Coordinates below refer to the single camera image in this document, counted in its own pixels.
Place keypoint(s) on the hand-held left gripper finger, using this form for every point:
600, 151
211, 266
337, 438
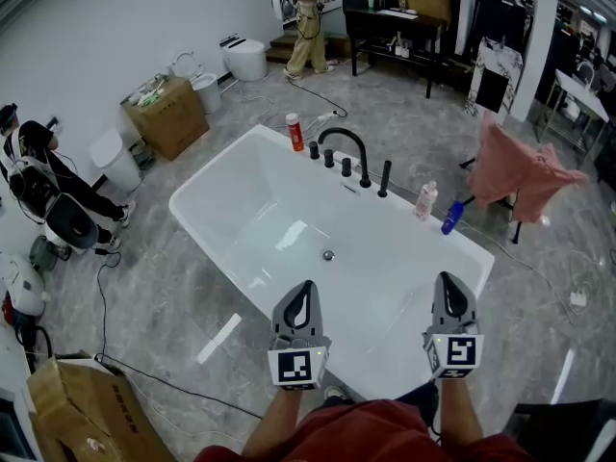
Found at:
279, 318
317, 320

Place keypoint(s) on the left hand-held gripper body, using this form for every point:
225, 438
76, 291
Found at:
296, 366

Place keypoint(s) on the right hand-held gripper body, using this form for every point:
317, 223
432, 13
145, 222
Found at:
454, 351

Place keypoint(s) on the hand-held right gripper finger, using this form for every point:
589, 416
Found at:
472, 308
439, 311

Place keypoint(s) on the blue bottle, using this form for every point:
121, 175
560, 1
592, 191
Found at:
452, 219

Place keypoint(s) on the white bathtub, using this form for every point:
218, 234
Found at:
269, 210

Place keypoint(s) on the person's left forearm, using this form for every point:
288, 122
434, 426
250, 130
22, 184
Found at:
272, 424

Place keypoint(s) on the person's right forearm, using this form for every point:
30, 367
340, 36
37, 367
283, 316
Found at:
462, 409

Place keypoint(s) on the person's shoe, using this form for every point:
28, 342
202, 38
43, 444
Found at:
335, 392

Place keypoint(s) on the person's black trouser leg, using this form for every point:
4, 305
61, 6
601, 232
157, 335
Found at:
423, 400

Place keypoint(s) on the black chair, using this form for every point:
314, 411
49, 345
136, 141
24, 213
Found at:
516, 231

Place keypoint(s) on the person's red shirt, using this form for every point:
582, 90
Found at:
361, 438

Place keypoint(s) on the white power strip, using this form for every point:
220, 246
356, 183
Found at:
326, 114
579, 299

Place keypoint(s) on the clear pink bottle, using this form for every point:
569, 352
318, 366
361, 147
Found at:
426, 202

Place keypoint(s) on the dark green tub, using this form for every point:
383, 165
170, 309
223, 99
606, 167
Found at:
568, 431

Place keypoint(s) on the pink cloth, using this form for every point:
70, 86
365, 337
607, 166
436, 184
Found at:
510, 171

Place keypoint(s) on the black shower wand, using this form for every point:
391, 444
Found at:
384, 178

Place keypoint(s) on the black faucet knob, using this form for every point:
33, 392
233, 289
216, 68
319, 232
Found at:
314, 150
329, 158
346, 167

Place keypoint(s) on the orange bottle with white cap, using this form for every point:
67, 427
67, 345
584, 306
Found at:
295, 135

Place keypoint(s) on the black curved faucet spout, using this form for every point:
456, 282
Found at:
341, 130

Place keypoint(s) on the large printed cardboard box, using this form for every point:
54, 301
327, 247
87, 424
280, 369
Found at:
82, 402

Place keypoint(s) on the white rounded toilet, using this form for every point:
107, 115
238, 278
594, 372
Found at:
115, 161

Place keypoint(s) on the open cardboard box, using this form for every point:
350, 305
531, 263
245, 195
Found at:
168, 118

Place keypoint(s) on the white toilet with raised seat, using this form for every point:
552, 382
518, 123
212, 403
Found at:
207, 92

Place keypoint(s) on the steel table with white top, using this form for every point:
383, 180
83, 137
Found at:
577, 94

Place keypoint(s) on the grey-green bucket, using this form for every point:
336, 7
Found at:
45, 255

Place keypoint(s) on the white rounded appliance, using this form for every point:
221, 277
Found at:
21, 287

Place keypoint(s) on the white toilet with closed lid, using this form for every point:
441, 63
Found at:
245, 60

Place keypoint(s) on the black table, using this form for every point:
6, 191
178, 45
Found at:
390, 17

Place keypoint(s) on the small cardboard box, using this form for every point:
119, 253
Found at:
430, 3

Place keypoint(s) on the marble pedestal with black panel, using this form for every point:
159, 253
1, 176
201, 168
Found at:
500, 56

